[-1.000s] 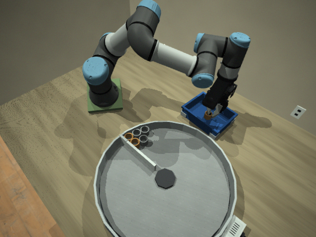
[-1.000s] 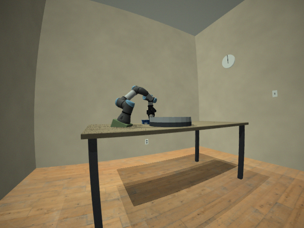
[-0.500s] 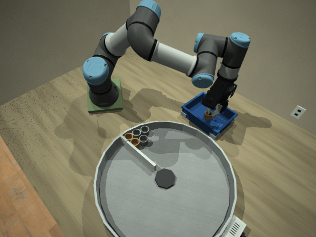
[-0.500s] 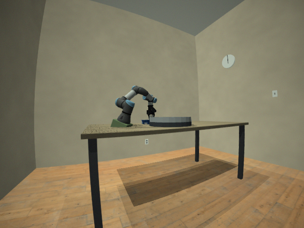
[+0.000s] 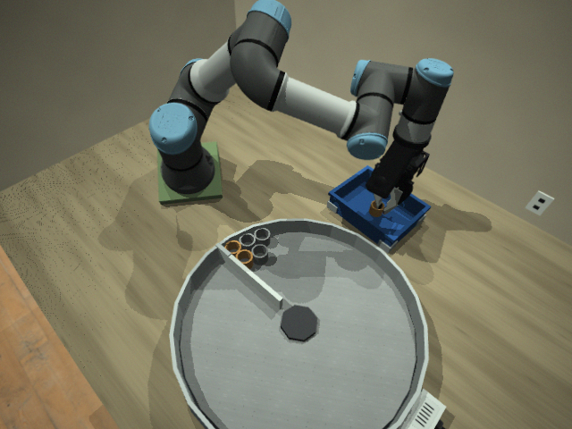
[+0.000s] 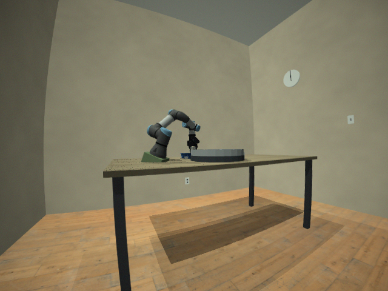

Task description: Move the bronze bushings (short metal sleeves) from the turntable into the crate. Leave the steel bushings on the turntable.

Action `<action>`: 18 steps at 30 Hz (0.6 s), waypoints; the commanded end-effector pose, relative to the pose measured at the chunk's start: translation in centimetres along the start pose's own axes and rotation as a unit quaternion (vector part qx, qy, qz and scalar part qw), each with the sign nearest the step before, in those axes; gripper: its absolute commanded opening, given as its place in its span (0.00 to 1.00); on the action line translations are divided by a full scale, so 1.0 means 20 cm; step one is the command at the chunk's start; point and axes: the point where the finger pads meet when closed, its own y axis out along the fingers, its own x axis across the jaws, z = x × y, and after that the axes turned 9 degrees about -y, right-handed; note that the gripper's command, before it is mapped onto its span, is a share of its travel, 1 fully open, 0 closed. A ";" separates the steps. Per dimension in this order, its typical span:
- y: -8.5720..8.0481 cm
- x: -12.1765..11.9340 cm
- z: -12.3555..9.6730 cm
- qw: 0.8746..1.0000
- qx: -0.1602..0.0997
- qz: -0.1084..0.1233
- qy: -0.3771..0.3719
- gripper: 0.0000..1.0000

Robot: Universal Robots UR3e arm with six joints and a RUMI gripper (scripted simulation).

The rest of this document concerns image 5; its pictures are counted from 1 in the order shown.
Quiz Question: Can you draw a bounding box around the grey metal bushing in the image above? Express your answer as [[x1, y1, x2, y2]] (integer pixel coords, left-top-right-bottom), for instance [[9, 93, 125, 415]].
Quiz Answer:
[[251, 244, 268, 265], [240, 233, 256, 252], [254, 228, 271, 247]]

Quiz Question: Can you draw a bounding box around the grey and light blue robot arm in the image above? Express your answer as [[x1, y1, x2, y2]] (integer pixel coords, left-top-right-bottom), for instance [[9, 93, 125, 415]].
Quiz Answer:
[[149, 0, 454, 199]]

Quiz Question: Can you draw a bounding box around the blue crate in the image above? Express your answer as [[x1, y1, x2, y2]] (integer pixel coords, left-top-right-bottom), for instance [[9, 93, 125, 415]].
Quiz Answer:
[[327, 166, 431, 254]]

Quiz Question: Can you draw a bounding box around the bronze bushing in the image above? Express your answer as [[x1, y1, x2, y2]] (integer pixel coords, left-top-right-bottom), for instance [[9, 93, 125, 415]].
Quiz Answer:
[[369, 200, 384, 217], [224, 240, 242, 257], [236, 249, 253, 270]]

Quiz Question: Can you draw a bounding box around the grey round turntable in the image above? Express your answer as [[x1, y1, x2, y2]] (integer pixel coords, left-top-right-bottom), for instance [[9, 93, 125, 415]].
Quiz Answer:
[[169, 218, 446, 429]]

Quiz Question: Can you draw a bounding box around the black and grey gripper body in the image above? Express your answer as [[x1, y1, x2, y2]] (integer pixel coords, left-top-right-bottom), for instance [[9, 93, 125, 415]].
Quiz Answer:
[[392, 124, 432, 188]]

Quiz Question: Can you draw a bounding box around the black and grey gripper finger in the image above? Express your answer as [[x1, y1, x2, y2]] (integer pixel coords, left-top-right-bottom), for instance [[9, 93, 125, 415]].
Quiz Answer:
[[383, 180, 414, 215], [374, 163, 383, 209]]

